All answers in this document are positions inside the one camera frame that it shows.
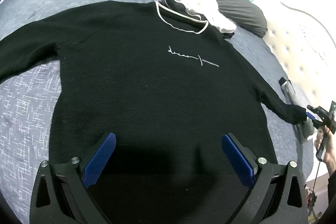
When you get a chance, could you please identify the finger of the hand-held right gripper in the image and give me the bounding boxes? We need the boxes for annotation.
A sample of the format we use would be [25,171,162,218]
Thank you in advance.
[304,105,320,123]

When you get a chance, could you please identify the grey folded cloth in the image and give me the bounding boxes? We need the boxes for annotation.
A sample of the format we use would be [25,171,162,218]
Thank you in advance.
[278,76,319,144]

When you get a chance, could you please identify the black sweatshirt with white collar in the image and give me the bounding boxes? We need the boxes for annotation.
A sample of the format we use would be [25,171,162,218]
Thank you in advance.
[0,0,307,224]

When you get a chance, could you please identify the blue patterned bedspread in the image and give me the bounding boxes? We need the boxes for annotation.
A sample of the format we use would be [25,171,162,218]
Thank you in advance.
[0,0,315,224]

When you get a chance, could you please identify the white tufted headboard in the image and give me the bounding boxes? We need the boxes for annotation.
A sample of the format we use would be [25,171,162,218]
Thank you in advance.
[252,0,336,135]

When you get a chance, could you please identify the grey cable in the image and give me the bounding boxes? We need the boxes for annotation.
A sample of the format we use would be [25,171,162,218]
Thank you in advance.
[280,1,334,38]

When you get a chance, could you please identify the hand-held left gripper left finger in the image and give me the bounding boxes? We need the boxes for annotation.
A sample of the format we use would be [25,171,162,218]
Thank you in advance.
[29,132,117,224]

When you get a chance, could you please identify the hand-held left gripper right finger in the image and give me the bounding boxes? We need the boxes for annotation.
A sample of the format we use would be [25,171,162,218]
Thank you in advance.
[221,133,309,224]

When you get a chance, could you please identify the person's right hand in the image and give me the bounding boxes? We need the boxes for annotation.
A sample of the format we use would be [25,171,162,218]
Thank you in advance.
[314,126,336,172]

